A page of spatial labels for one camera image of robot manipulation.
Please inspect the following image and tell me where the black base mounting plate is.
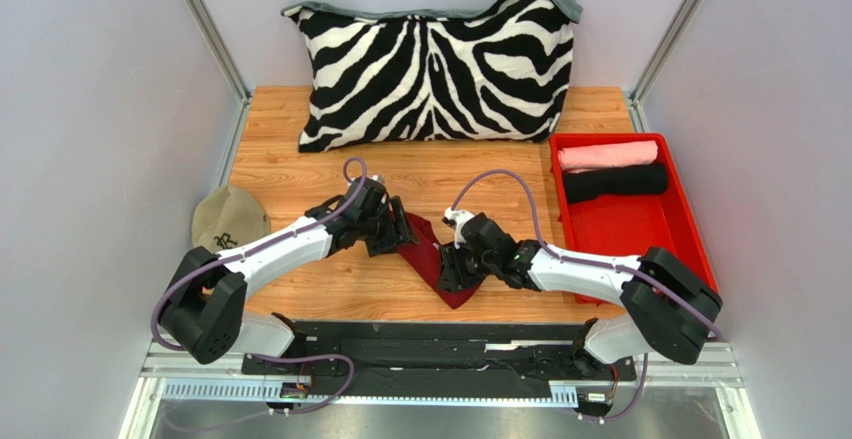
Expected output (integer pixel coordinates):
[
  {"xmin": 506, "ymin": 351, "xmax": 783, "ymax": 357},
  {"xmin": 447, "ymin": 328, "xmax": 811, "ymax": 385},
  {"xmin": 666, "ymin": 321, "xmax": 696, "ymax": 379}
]
[{"xmin": 241, "ymin": 321, "xmax": 638, "ymax": 399}]

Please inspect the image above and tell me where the red plastic tray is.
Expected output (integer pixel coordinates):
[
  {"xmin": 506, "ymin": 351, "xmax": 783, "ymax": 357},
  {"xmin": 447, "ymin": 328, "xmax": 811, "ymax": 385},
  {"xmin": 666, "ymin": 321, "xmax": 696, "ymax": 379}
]
[{"xmin": 549, "ymin": 133, "xmax": 718, "ymax": 289}]

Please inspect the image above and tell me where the aluminium frame rail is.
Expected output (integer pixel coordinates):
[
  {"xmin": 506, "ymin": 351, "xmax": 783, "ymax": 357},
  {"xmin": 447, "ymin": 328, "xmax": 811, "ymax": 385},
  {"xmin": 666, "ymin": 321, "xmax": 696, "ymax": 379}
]
[{"xmin": 141, "ymin": 334, "xmax": 742, "ymax": 408}]

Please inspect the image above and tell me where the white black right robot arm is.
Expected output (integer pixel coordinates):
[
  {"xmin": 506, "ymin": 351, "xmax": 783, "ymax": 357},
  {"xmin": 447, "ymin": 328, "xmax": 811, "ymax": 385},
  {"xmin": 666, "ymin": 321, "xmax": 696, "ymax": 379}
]
[{"xmin": 438, "ymin": 208, "xmax": 723, "ymax": 369}]

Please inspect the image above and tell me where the left aluminium corner post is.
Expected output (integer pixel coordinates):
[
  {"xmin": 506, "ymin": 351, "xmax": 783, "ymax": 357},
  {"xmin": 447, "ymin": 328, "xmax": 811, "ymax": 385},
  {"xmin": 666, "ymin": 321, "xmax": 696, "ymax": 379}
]
[{"xmin": 184, "ymin": 0, "xmax": 252, "ymax": 104}]

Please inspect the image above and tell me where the dark red t shirt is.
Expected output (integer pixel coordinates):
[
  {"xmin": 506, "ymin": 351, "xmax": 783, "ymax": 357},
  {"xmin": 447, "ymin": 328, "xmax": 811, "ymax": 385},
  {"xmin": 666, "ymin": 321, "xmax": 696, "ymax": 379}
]
[{"xmin": 397, "ymin": 212, "xmax": 478, "ymax": 309}]

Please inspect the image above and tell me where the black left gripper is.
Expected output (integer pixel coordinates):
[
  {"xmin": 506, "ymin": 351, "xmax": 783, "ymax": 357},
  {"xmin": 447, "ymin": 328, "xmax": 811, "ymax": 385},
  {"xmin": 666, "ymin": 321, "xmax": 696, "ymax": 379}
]
[{"xmin": 358, "ymin": 196, "xmax": 420, "ymax": 258}]

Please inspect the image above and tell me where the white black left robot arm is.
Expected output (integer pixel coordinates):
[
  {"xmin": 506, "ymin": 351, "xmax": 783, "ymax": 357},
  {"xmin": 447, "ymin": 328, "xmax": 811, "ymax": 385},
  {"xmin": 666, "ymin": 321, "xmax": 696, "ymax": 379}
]
[{"xmin": 151, "ymin": 177, "xmax": 419, "ymax": 364}]

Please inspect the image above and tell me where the right aluminium corner post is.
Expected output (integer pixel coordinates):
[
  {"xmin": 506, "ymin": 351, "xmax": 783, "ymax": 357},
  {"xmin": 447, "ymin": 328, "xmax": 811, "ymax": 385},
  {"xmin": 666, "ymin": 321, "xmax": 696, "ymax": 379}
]
[{"xmin": 630, "ymin": 0, "xmax": 703, "ymax": 104}]

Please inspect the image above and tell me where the rolled pink t shirt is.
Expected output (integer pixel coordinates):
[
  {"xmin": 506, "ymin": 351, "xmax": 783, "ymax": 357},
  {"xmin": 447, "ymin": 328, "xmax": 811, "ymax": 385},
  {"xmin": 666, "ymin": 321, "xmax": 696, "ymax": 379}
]
[{"xmin": 557, "ymin": 141, "xmax": 659, "ymax": 172}]

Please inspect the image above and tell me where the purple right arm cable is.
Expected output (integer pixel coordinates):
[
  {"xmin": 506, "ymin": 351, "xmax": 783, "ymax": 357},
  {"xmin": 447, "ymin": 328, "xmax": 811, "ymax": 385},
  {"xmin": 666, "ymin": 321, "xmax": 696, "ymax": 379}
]
[{"xmin": 451, "ymin": 169, "xmax": 725, "ymax": 422}]

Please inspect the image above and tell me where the rolled black t shirt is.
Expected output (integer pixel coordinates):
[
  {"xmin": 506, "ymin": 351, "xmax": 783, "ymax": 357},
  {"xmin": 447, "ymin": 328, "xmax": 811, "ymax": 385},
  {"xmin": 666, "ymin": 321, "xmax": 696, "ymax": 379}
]
[{"xmin": 562, "ymin": 163, "xmax": 669, "ymax": 204}]

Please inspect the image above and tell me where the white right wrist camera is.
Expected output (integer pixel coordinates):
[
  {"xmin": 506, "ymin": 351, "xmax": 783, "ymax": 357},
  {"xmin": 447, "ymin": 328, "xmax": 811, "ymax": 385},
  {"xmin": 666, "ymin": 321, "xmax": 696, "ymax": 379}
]
[{"xmin": 442, "ymin": 207, "xmax": 474, "ymax": 249}]

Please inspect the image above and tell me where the aluminium corner post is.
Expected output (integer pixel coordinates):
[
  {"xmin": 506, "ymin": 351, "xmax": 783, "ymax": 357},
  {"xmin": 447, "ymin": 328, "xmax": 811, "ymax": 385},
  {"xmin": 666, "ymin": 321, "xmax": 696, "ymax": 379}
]
[
  {"xmin": 184, "ymin": 0, "xmax": 252, "ymax": 104},
  {"xmin": 630, "ymin": 0, "xmax": 703, "ymax": 104}
]

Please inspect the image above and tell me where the zebra print pillow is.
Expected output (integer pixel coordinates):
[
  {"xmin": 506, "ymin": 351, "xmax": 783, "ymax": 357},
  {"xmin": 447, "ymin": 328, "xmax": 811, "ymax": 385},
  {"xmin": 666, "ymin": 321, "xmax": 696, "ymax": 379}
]
[{"xmin": 282, "ymin": 0, "xmax": 583, "ymax": 153}]

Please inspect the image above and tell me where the beige baseball cap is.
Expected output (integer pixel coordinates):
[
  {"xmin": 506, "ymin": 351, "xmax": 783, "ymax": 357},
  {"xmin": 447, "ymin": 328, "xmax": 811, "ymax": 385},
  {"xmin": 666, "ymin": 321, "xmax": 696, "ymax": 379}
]
[{"xmin": 191, "ymin": 185, "xmax": 271, "ymax": 252}]

